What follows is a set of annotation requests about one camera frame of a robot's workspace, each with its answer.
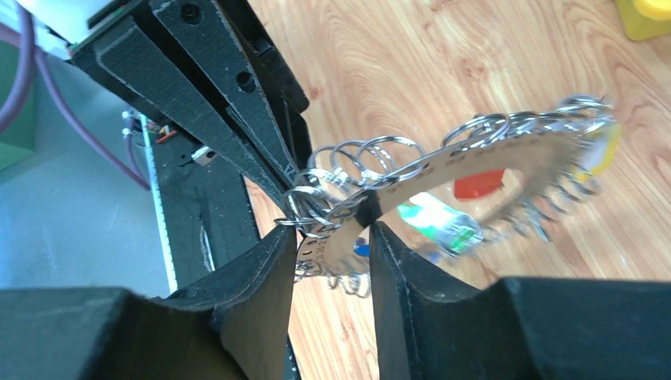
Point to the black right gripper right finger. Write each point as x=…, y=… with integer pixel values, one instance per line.
x=431, y=325

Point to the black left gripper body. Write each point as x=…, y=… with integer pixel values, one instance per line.
x=240, y=14

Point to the red key tag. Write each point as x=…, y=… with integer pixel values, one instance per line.
x=478, y=185

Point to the blue key tag inside ring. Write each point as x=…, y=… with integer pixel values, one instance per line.
x=361, y=247

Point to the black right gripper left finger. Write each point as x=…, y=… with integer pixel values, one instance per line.
x=231, y=324

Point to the yellow key tag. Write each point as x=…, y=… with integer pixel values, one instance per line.
x=600, y=153

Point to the yellow plastic fruit tray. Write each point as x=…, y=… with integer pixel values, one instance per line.
x=644, y=19

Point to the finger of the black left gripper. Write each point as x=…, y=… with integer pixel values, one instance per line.
x=231, y=68
x=129, y=55

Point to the green key tag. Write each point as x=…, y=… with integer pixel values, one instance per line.
x=452, y=233

